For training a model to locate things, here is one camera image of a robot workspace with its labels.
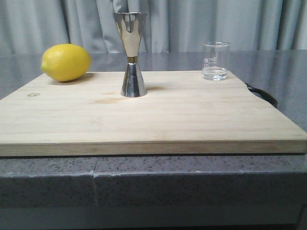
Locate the yellow lemon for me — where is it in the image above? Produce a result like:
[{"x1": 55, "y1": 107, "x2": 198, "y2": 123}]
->
[{"x1": 41, "y1": 44, "x2": 91, "y2": 82}]

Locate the small glass beaker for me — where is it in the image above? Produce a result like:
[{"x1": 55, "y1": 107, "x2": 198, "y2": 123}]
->
[{"x1": 202, "y1": 41, "x2": 231, "y2": 81}]

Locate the wooden cutting board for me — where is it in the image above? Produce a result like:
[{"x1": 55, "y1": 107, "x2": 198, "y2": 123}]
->
[{"x1": 0, "y1": 71, "x2": 307, "y2": 157}]

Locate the grey curtain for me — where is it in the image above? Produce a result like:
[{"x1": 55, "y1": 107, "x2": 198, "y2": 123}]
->
[{"x1": 0, "y1": 0, "x2": 307, "y2": 55}]

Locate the black cutting board handle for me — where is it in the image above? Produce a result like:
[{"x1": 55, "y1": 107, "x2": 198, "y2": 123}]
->
[{"x1": 245, "y1": 82, "x2": 278, "y2": 108}]

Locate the steel double jigger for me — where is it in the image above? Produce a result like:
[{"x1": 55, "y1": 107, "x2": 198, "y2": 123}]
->
[{"x1": 113, "y1": 12, "x2": 147, "y2": 98}]

